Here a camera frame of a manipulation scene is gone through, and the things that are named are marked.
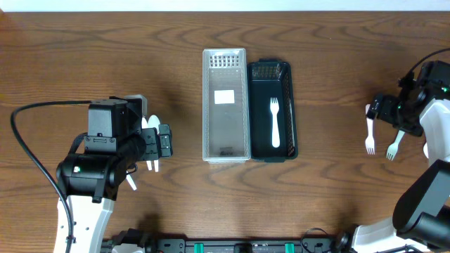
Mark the white plastic spoon right side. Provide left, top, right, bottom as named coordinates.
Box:
left=423, top=143, right=429, bottom=159

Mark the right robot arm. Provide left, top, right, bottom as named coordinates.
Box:
left=335, top=60, right=449, bottom=252

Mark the black plastic basket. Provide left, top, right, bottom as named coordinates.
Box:
left=247, top=59, right=299, bottom=162

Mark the left black cable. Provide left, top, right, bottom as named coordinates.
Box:
left=9, top=100, right=93, bottom=253

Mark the clear plastic basket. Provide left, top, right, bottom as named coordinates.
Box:
left=202, top=48, right=251, bottom=164

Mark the white label sticker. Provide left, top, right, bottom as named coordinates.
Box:
left=214, top=90, right=235, bottom=105

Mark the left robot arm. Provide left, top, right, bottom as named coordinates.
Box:
left=54, top=95, right=173, bottom=252

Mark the black mounting rail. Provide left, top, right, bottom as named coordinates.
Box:
left=100, top=228, right=353, bottom=253

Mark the white plastic spoon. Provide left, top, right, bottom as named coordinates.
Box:
left=147, top=115, right=160, bottom=172
left=126, top=174, right=137, bottom=191
left=141, top=117, right=153, bottom=171
left=423, top=143, right=429, bottom=159

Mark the white plastic fork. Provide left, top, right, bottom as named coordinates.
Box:
left=270, top=98, right=281, bottom=148
left=386, top=130, right=405, bottom=161
left=365, top=117, right=375, bottom=155

